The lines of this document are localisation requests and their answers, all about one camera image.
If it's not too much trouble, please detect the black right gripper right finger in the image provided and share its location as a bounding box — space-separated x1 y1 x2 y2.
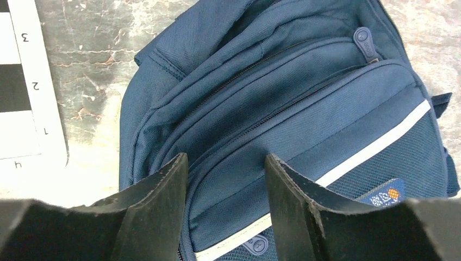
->
265 154 460 260

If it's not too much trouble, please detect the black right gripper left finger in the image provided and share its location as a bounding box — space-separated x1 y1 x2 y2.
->
1 153 188 260

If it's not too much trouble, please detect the navy blue student backpack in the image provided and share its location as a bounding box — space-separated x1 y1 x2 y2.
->
119 1 460 260

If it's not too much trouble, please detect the black white chessboard mat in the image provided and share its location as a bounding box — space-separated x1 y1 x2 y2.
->
1 1 67 172

